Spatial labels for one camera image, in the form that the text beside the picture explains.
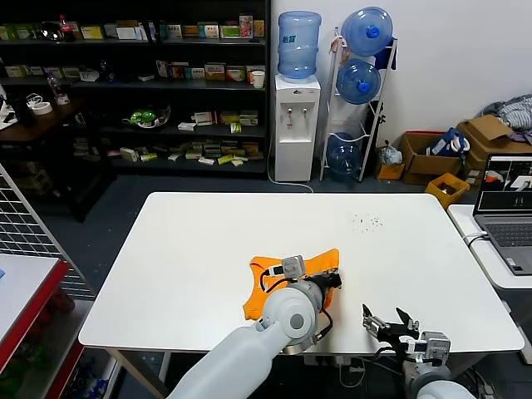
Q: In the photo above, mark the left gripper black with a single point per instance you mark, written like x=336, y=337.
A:
x=332, y=282

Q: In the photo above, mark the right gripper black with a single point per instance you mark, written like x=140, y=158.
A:
x=395, y=332

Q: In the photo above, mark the orange t-shirt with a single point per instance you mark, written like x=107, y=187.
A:
x=254, y=301

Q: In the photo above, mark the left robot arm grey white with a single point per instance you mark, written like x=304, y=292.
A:
x=249, y=353

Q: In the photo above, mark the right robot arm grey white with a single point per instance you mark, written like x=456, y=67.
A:
x=436, y=382

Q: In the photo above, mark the pile of grey blue clothes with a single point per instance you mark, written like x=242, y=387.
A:
x=518, y=112

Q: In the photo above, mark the white power strip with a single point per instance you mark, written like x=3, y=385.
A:
x=332, y=360

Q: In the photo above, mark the scattered dark crumbs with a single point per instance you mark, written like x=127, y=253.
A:
x=367, y=220

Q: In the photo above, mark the small open cardboard box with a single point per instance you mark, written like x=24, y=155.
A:
x=390, y=171

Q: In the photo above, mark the tilted blue water jug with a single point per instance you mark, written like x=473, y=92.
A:
x=357, y=82
x=367, y=31
x=344, y=155

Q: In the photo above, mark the white side table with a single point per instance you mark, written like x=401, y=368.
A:
x=462, y=216

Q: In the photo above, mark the grey crumpled plastic bag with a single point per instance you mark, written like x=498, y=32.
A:
x=391, y=156

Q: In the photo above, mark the yellow plastic bin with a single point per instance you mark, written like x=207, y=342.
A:
x=437, y=189

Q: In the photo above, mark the large open cardboard box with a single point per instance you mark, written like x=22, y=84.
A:
x=421, y=164

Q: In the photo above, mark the white work table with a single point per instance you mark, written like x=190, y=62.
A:
x=187, y=257

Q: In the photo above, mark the grey open laptop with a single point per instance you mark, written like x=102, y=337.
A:
x=508, y=232

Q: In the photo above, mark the white water dispenser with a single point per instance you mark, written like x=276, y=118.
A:
x=297, y=124

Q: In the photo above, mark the black tripod stand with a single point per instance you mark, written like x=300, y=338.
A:
x=375, y=124

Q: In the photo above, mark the blue white shopping bag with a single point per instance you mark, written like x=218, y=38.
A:
x=444, y=145

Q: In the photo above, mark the white metal jug rack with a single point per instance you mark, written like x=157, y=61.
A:
x=332, y=104

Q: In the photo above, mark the white red medicine box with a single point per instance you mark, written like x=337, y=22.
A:
x=204, y=119

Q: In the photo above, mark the white paper cup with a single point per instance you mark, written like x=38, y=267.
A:
x=258, y=80

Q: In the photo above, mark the cardboard box with raised flap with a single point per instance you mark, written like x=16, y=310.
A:
x=485, y=129

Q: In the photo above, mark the upright blue water jug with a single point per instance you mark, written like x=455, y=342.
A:
x=299, y=45

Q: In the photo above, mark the orange yellow medicine box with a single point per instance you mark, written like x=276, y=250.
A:
x=215, y=72

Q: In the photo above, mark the black shelving unit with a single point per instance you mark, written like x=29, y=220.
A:
x=175, y=89

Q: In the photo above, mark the green snack bags in wrap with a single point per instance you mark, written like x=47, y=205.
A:
x=145, y=118

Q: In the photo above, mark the pink printed box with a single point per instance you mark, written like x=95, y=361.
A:
x=246, y=26

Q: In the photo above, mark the red edged white cart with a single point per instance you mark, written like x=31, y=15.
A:
x=21, y=287

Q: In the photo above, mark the brown wooden table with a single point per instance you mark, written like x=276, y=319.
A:
x=50, y=120

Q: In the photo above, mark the clear plastic water bottle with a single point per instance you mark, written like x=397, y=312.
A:
x=57, y=88

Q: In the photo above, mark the white tape roll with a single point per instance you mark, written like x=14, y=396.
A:
x=42, y=108

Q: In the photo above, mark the cola bottle red cap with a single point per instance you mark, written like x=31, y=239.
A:
x=67, y=30

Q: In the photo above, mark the shiny metal bowl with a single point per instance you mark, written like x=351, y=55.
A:
x=52, y=31

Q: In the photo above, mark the left wrist grey camera box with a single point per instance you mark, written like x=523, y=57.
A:
x=294, y=267

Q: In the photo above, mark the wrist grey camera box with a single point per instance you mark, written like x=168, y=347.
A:
x=436, y=346
x=294, y=267

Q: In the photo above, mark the right wrist grey camera box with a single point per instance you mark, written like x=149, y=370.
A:
x=436, y=346

